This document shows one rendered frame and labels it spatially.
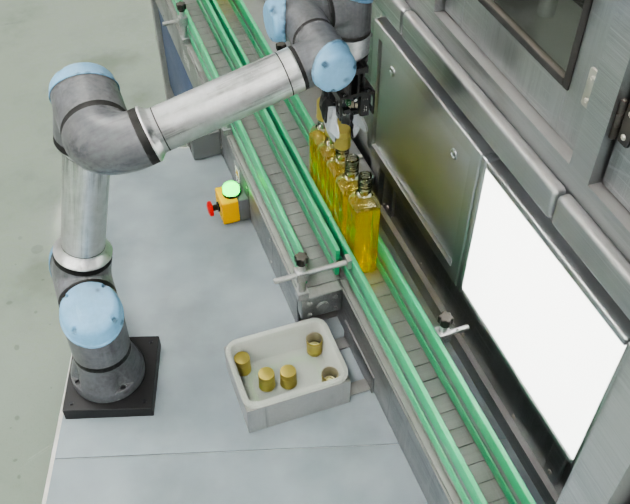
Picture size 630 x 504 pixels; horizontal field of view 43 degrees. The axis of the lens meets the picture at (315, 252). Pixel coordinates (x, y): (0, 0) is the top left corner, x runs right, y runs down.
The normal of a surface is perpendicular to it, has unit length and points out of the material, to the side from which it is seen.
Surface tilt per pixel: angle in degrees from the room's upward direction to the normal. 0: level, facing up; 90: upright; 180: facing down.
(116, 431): 0
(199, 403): 0
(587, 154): 90
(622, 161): 90
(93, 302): 10
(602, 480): 90
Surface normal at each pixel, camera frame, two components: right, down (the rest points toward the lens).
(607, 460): -0.94, 0.25
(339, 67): 0.37, 0.70
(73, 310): 0.07, -0.57
